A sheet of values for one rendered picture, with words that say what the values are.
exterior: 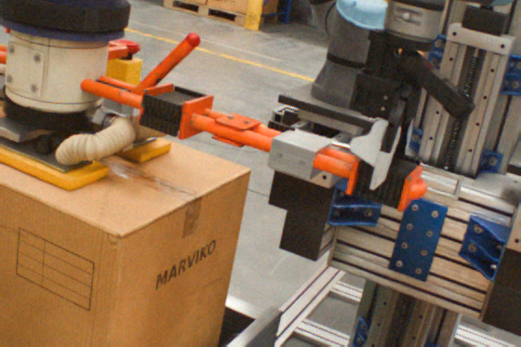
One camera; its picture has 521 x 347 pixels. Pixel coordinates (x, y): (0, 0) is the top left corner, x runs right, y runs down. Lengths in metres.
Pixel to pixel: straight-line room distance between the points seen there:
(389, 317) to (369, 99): 0.90
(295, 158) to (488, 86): 0.65
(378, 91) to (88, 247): 0.46
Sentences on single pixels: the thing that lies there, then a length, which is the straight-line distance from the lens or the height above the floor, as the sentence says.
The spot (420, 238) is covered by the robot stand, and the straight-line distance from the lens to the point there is 1.55.
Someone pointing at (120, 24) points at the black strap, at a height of 1.19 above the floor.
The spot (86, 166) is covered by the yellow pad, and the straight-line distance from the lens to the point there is 1.17.
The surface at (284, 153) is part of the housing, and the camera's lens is 1.04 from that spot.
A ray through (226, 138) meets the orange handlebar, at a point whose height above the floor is 1.07.
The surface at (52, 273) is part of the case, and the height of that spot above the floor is 0.84.
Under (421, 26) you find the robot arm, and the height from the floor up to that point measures 1.30.
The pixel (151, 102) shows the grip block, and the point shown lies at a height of 1.09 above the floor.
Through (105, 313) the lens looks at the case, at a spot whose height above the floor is 0.82.
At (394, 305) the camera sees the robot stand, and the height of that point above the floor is 0.58.
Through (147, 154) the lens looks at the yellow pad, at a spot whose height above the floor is 0.96.
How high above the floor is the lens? 1.40
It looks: 18 degrees down
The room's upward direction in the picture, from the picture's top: 11 degrees clockwise
